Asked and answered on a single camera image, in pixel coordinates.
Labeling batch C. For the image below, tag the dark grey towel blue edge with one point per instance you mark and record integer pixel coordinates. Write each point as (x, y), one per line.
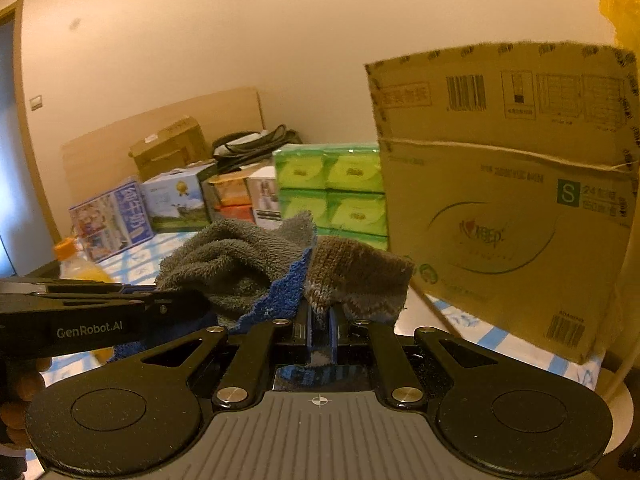
(225, 260)

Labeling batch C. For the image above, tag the blue printed carton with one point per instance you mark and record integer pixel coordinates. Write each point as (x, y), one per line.
(110, 220)

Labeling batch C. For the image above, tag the large cardboard box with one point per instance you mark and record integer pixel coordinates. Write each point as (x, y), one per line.
(500, 185)

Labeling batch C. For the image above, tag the green tissue pack bundle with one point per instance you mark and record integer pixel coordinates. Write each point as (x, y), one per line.
(350, 190)

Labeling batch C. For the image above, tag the white floor stand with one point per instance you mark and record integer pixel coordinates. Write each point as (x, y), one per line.
(625, 425)

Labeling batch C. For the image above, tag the person's left hand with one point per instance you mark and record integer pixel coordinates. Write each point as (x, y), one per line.
(27, 382)

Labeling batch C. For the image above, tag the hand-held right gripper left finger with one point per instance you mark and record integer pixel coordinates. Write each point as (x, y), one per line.
(311, 332)

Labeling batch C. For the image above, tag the wooden headboard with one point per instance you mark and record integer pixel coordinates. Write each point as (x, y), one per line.
(100, 160)

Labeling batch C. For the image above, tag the brown patterned knit sock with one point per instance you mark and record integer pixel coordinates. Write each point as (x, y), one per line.
(355, 275)

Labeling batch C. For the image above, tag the light switch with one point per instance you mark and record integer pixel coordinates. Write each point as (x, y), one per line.
(36, 102)

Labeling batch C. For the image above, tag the orange juice bottle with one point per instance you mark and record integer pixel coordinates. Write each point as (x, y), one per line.
(82, 272)

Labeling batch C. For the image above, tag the wooden door frame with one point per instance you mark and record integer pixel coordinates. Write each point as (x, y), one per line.
(27, 110)

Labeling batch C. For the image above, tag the white product box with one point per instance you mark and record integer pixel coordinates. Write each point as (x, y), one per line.
(265, 195)

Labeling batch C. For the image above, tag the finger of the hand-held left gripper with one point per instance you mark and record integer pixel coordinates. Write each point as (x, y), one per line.
(75, 287)
(175, 307)

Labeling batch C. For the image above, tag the orange printed box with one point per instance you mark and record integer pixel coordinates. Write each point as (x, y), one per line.
(232, 195)

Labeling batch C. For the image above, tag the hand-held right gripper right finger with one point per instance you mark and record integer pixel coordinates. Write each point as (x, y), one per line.
(332, 332)

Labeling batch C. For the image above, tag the dark bag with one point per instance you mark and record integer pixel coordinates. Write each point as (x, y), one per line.
(250, 142)

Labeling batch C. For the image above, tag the white landscape printed box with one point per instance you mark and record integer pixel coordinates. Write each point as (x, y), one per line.
(175, 200)

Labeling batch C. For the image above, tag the olive cardboard box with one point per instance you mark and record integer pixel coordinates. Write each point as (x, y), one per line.
(170, 145)

